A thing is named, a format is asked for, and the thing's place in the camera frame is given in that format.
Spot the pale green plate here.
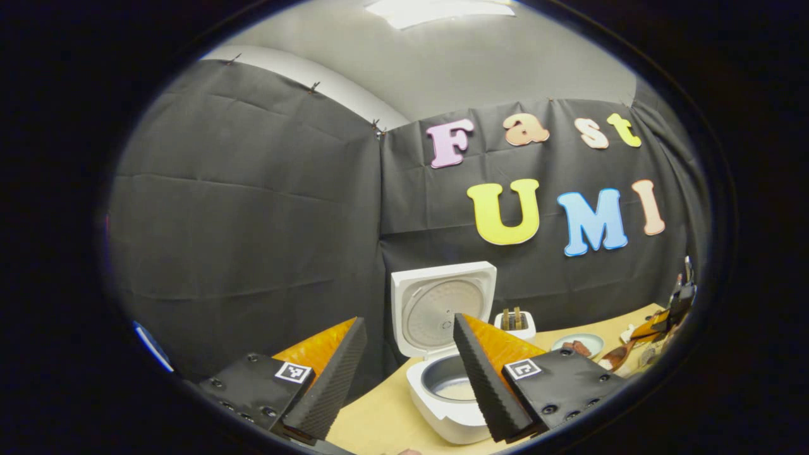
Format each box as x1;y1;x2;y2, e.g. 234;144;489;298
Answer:
552;333;605;360

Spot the white toaster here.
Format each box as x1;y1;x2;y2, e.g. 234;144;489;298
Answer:
494;306;537;342

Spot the white rice cooker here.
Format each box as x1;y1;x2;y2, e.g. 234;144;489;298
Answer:
391;261;500;445

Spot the white rice heap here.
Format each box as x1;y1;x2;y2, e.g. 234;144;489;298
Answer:
436;379;476;402

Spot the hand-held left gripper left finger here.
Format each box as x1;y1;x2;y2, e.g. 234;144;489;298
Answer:
199;317;368;441

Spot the large ceiling light panel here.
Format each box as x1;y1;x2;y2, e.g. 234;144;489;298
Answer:
365;0;516;30

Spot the black backdrop cloth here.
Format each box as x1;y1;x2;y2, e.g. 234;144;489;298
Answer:
107;57;712;405

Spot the blue edged white panel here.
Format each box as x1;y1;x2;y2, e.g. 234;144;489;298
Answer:
133;321;174;372

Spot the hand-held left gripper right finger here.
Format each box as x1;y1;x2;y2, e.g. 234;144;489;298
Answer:
453;313;626;443

